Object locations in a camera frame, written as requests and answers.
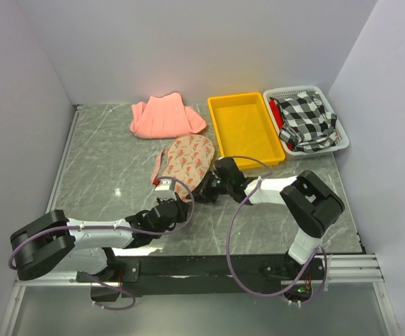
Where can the white plastic basket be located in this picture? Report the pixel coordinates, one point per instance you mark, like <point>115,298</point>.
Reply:
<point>342,140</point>

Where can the pink pleated skirt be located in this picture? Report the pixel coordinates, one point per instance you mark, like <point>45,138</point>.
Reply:
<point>165,118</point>

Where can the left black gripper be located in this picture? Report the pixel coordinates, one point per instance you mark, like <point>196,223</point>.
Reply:
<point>183,210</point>

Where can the yellow plastic tray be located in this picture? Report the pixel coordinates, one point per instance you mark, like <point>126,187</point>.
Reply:
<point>244,130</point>

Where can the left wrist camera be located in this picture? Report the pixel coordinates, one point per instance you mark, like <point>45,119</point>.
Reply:
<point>165,189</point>

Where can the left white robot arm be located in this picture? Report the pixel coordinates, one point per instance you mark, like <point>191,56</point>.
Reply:
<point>56,242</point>

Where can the aluminium rail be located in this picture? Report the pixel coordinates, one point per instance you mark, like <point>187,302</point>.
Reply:
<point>342,269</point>

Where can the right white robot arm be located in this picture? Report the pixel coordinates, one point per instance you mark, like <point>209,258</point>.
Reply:
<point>313,204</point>

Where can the black white checkered cloth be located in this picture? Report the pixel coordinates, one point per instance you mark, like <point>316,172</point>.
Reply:
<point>309,126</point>

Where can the pink mesh laundry bag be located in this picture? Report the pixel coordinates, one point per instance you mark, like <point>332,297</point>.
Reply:
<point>186,161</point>

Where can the black base beam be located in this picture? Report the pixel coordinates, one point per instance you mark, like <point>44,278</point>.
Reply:
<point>201,274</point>

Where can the red cloth in basket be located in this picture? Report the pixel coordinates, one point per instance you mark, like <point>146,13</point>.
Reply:
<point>276,113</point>

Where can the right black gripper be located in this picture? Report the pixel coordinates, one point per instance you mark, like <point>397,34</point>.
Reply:
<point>203,192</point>

